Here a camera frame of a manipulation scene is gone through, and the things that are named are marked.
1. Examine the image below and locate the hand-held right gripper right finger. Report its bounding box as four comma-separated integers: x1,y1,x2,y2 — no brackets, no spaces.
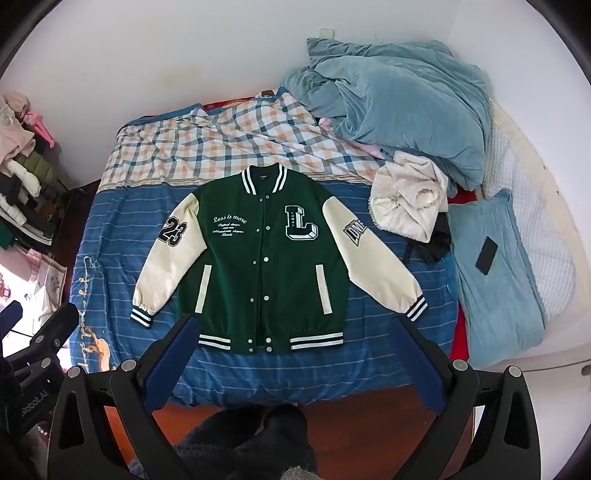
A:
392,315,550,480

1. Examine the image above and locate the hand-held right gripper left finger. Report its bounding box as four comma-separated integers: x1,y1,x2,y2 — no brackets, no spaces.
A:
46,314,204,480

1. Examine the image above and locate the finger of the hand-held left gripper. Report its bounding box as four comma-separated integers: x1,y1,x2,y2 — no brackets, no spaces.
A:
25,303,81,357
0,300,25,343

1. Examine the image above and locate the green varsity jacket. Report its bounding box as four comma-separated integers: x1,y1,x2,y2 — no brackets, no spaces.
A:
130,164,429,356

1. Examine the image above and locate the rack of hanging clothes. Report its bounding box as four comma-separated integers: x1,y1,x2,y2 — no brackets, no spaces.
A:
0,91,70,252

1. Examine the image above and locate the pink curtain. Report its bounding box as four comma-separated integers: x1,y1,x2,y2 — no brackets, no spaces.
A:
0,247,70,335

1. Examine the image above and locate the red sheet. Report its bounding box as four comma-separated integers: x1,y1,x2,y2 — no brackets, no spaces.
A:
450,187,478,363

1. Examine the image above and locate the blue striped bed sheet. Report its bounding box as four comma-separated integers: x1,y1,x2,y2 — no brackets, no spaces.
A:
69,175,462,409

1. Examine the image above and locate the light blue pillow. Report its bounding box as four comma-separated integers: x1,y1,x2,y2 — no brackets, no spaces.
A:
445,188,548,368

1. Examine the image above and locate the person's dark trouser leg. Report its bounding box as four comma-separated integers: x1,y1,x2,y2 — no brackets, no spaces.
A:
175,404,319,480

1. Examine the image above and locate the black garment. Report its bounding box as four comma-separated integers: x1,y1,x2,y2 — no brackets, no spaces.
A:
402,212,454,266

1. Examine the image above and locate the black phone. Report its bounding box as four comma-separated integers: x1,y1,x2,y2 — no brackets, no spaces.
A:
475,236,500,276

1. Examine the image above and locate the white fleece garment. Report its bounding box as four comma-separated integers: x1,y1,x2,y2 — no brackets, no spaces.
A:
369,150,450,243

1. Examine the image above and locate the plaid bed sheet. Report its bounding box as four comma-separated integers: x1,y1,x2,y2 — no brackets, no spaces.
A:
97,88,393,195

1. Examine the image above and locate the light blue quilt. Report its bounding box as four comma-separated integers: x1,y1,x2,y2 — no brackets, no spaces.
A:
279,37,492,192

